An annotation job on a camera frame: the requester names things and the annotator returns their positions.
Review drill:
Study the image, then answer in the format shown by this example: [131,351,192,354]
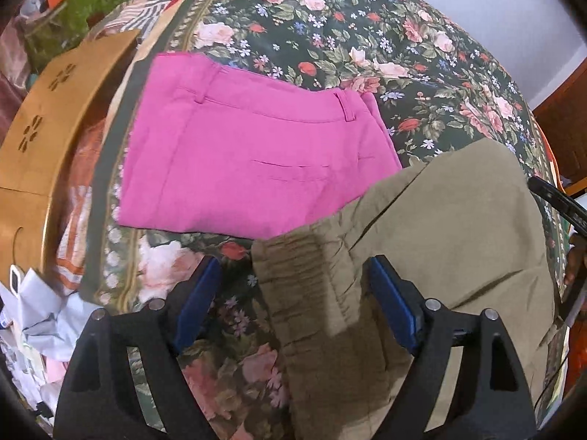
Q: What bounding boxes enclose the olive khaki pants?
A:
[252,139,555,439]

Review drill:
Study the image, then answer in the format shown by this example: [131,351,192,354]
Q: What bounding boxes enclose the person's right hand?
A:
[564,234,586,285]

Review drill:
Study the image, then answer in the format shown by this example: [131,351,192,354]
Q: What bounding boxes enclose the wooden wardrobe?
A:
[533,60,586,185]

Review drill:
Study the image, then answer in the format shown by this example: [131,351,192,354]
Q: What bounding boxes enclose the white papers pile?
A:
[1,265,98,425]

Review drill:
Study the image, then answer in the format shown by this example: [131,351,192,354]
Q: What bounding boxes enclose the floral bedspread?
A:
[80,0,552,439]

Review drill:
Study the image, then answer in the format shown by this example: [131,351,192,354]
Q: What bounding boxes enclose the pink folded pants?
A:
[117,53,401,238]

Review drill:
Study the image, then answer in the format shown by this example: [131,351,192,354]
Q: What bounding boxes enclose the wooden lap desk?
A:
[1,30,138,284]

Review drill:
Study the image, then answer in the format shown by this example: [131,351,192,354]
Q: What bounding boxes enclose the green storage bag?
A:
[21,0,126,73]

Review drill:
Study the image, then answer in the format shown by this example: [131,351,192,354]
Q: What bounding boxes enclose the striped cloth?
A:
[84,0,178,42]

